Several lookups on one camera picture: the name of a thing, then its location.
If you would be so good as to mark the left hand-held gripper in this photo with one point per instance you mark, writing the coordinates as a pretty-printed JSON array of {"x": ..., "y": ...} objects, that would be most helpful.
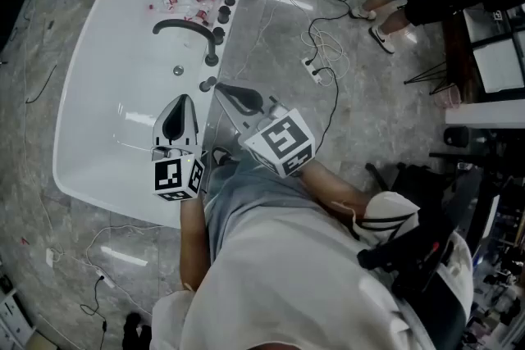
[{"x": 176, "y": 176}]

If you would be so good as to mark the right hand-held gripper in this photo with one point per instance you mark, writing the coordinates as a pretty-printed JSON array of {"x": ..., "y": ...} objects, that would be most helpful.
[{"x": 283, "y": 139}]

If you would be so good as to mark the black cylindrical bottle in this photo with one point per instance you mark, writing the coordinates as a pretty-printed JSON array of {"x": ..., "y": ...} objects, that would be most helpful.
[{"x": 207, "y": 84}]

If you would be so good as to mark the person's left forearm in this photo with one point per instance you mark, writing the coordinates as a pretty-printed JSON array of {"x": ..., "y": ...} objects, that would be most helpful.
[{"x": 194, "y": 237}]

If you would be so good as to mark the black shoulder harness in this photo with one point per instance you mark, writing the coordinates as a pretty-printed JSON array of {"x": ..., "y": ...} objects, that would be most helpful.
[{"x": 410, "y": 254}]

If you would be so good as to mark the person's right forearm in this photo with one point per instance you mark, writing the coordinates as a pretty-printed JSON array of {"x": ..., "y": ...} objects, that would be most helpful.
[{"x": 332, "y": 188}]

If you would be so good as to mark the round metal knob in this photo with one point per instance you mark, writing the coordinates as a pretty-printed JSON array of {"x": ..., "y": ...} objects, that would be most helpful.
[{"x": 177, "y": 69}]

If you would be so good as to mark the white bathtub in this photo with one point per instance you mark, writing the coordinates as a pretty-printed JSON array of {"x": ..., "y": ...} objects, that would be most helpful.
[{"x": 123, "y": 102}]

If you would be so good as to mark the black curved faucet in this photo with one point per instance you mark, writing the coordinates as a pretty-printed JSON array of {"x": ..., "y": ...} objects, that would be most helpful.
[{"x": 193, "y": 27}]

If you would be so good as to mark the person's black shoe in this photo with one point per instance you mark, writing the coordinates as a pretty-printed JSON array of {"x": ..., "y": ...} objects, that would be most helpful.
[{"x": 222, "y": 155}]

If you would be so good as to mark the person's blue jeans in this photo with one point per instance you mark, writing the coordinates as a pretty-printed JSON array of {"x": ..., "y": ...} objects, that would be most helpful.
[{"x": 254, "y": 192}]

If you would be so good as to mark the scattered small red-label bottles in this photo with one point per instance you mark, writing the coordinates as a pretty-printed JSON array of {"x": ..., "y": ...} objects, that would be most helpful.
[{"x": 201, "y": 8}]

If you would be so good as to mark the small white power strip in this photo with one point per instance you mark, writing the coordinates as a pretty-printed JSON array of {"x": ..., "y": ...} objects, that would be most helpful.
[{"x": 106, "y": 278}]

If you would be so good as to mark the person's white shirt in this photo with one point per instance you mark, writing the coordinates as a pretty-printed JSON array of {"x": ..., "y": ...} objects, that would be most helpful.
[{"x": 287, "y": 278}]

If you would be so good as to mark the black tripod stand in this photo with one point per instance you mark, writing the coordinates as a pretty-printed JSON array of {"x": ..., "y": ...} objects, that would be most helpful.
[{"x": 430, "y": 74}]

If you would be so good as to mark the black low cabinet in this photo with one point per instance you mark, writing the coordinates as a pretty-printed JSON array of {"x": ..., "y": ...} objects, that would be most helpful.
[{"x": 10, "y": 8}]

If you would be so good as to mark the pink plastic cup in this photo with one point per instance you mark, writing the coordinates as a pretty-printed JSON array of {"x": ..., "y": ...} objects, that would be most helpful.
[{"x": 448, "y": 98}]

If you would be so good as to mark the black round stool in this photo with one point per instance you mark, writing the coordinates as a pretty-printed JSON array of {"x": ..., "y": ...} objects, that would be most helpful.
[{"x": 455, "y": 136}]

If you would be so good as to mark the white shelf board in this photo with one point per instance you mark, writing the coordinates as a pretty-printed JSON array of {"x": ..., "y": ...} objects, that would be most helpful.
[{"x": 484, "y": 112}]

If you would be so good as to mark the white wall adapter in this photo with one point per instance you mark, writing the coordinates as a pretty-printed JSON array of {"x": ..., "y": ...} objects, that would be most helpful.
[{"x": 50, "y": 257}]

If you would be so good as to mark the white cabinet with black frame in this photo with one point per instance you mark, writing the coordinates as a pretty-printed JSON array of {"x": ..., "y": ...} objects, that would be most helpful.
[{"x": 496, "y": 53}]

